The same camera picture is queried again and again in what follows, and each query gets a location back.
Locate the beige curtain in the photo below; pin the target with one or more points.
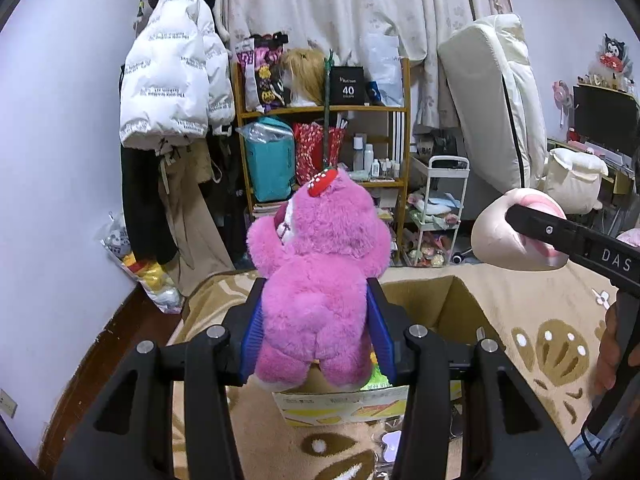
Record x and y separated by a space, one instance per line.
350 5

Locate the wooden shelf rack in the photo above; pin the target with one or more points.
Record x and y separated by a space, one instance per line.
405 160

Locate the printed black tote bag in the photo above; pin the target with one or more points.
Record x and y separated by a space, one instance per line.
260 75

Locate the person's right hand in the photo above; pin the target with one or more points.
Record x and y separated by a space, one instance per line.
606 350

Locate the white wall outlet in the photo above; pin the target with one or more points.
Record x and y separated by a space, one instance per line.
7 404

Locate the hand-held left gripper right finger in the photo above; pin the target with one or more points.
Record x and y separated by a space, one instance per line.
382 340

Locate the black and red plush figure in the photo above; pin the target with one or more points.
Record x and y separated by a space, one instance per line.
612 57

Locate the cream folded mattress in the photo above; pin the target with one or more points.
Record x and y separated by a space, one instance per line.
480 100

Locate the plastic bag of toys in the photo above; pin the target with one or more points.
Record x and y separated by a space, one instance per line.
140 270

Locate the cluttered desk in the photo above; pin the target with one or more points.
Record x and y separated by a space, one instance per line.
620 170

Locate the white puffer jacket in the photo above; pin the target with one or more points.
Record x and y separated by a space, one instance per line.
170 70

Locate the green pole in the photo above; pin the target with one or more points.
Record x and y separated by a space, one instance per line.
328 110

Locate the pink desk fan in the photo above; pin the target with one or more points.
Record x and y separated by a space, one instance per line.
562 97

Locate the person's right forearm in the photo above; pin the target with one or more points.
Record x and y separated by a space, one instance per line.
615 455

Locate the cream pillow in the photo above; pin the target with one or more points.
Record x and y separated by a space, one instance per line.
575 182

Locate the beige garment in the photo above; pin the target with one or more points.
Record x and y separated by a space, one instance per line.
195 220

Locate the black monitor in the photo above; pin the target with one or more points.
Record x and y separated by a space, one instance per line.
605 117

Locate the white plastic bag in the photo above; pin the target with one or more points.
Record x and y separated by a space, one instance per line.
385 65

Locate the blonde wig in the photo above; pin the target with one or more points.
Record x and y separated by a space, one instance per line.
302 75

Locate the pink swirl plush cushion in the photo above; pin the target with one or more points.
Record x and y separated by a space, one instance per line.
495 235

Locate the teal paper bag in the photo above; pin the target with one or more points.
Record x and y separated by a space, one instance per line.
270 165

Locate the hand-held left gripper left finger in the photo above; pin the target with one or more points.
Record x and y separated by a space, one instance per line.
252 342

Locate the group of toiletry bottles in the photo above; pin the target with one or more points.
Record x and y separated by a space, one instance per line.
372 160

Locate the stack of books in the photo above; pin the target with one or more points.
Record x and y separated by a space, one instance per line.
267 209

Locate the dark hanging garment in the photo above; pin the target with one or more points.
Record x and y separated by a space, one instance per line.
230 200

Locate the red gift bag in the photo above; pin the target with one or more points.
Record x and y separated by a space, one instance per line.
310 155

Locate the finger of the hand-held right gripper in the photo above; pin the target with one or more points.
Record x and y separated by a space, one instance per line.
545 230

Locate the black box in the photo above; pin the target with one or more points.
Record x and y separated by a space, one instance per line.
349 87

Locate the white trolley cart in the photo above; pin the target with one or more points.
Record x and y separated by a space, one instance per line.
447 162

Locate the cardboard box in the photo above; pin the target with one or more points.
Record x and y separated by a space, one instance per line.
450 305

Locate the black coat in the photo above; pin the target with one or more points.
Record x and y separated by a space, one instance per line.
145 210

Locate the pink plush bear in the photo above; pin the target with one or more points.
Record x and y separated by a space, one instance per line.
320 280

